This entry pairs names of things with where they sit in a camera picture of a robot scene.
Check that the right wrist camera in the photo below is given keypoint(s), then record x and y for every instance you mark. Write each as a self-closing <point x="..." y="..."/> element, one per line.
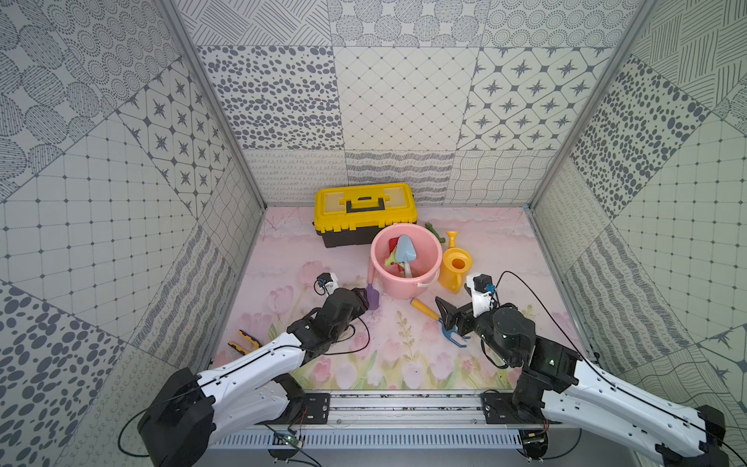
<point x="483" y="294"/>

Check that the yellow black toolbox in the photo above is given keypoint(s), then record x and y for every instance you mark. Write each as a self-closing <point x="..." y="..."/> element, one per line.
<point x="355" y="215"/>

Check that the pink plastic bucket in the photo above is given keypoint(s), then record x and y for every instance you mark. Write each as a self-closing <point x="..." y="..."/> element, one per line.
<point x="426" y="267"/>

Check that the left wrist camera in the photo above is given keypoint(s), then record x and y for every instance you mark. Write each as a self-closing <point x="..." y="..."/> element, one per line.
<point x="325" y="284"/>

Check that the yellow black pliers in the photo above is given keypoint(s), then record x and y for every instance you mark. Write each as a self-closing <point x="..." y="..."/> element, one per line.
<point x="246" y="344"/>

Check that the blue fork yellow handle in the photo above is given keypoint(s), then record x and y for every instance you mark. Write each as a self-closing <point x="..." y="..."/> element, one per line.
<point x="434" y="330"/>

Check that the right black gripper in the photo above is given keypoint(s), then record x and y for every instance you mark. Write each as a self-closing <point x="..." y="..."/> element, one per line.
<point x="464" y="312"/>

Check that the yellow watering can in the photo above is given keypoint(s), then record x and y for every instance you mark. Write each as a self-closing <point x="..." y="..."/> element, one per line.
<point x="455" y="266"/>

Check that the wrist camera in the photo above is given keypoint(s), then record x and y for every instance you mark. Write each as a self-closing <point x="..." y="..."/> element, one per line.
<point x="483" y="294"/>
<point x="325" y="284"/>

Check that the aluminium mounting rail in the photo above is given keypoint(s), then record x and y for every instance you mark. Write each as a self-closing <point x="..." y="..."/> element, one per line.
<point x="404" y="421"/>

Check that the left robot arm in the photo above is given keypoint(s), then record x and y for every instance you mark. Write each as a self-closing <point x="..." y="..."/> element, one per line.
<point x="192" y="411"/>

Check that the purple shovel pink handle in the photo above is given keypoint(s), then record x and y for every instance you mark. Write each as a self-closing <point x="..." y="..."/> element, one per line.
<point x="372" y="293"/>

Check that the green toy tool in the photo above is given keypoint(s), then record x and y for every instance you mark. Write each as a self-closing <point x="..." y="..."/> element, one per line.
<point x="431" y="229"/>

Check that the red shovel wooden handle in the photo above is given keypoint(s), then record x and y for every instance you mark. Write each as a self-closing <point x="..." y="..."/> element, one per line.
<point x="395" y="269"/>

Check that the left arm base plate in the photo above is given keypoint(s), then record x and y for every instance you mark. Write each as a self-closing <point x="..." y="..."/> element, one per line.
<point x="313" y="409"/>

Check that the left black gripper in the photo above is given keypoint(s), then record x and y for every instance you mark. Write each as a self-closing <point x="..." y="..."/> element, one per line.
<point x="358" y="298"/>

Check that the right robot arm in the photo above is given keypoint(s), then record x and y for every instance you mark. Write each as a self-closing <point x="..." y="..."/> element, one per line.
<point x="556" y="383"/>

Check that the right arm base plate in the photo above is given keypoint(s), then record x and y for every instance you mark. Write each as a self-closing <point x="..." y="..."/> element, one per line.
<point x="498" y="408"/>

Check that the green rake wooden handle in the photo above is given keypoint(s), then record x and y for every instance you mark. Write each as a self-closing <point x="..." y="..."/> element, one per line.
<point x="391" y="259"/>

